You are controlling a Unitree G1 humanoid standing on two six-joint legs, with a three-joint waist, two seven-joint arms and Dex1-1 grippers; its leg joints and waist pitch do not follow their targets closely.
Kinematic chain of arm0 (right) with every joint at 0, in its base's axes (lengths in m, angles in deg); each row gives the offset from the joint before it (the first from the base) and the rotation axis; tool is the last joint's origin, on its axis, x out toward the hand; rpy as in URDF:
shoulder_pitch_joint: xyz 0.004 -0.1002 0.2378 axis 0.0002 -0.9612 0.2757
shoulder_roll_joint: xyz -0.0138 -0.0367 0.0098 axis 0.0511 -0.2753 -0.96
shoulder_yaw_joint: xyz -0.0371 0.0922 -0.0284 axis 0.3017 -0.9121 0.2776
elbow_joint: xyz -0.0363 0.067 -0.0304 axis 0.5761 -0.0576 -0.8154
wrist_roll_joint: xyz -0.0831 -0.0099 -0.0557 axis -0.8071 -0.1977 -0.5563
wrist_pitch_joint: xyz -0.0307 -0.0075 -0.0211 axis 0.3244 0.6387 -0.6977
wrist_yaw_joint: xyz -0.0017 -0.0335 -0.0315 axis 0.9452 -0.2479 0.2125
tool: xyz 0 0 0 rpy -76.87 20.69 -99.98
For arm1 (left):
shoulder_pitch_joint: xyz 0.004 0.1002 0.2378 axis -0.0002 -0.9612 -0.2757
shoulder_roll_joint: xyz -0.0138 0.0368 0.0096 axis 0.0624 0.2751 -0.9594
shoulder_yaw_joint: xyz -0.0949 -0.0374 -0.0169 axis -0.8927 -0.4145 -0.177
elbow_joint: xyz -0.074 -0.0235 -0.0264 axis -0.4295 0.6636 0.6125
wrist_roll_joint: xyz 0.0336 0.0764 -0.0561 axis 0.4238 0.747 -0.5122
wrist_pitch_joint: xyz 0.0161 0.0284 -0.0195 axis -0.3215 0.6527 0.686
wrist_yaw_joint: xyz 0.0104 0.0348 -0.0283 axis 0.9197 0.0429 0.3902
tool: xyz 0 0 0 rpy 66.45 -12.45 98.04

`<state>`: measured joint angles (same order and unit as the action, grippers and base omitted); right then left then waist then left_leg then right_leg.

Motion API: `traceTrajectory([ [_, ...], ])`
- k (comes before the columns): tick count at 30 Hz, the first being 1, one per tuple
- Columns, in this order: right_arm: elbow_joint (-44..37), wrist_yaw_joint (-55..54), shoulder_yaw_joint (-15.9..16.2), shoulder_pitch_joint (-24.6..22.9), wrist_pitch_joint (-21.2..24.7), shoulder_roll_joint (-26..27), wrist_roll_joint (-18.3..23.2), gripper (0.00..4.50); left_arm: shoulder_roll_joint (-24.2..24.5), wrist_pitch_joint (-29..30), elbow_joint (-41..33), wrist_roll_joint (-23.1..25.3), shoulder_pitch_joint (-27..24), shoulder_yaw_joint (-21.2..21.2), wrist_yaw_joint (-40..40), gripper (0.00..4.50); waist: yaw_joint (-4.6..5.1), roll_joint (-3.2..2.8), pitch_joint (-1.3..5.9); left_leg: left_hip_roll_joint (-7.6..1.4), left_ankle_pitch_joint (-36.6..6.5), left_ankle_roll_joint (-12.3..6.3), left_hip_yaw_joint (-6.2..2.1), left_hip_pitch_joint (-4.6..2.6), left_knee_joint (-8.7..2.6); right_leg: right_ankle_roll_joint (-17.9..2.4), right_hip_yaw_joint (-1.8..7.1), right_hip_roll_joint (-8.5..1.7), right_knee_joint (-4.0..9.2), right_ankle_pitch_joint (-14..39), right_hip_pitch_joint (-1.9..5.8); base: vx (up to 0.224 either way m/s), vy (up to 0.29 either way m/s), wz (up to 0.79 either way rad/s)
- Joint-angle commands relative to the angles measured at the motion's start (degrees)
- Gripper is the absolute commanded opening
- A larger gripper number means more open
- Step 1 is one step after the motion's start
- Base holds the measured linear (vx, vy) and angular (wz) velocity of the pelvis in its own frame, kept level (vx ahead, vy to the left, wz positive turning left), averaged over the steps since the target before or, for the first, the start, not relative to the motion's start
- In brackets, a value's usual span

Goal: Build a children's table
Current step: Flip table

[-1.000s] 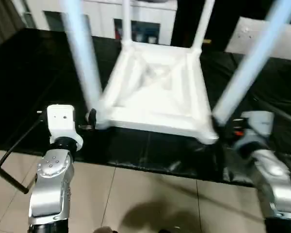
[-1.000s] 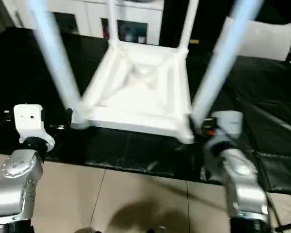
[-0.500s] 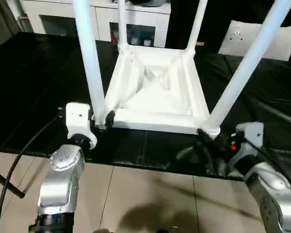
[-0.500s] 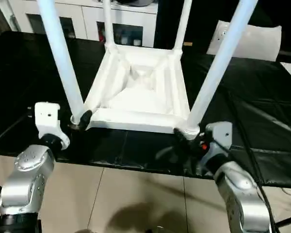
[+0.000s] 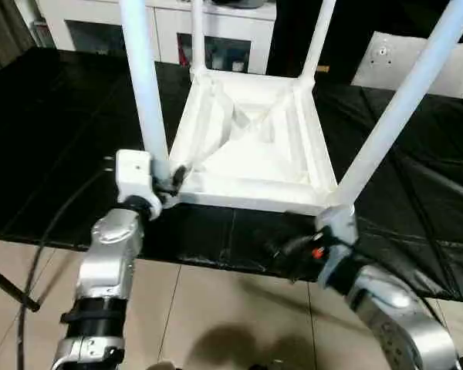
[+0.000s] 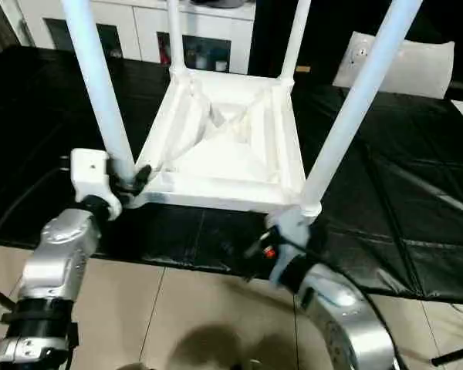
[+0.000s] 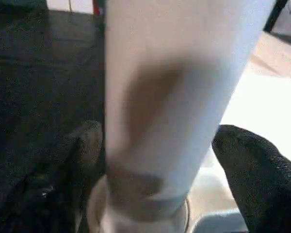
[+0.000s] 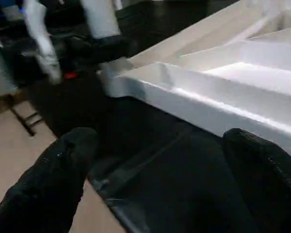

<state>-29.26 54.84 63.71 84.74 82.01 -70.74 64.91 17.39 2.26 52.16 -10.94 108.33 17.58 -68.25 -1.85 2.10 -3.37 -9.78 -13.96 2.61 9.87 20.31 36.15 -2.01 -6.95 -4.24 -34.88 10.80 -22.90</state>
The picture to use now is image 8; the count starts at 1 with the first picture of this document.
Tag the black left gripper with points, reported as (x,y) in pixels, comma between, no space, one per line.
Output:
(34,68)

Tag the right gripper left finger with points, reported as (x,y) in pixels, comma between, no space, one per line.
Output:
(48,184)

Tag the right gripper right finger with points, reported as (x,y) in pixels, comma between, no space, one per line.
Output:
(266,179)

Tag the white plastic table leg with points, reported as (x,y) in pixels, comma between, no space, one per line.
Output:
(101,19)

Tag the white plastic table top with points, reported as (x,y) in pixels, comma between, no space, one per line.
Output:
(220,80)

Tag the black tripod stand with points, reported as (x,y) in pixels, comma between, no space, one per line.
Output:
(26,116)

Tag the black work mat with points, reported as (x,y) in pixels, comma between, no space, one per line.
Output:
(140,136)

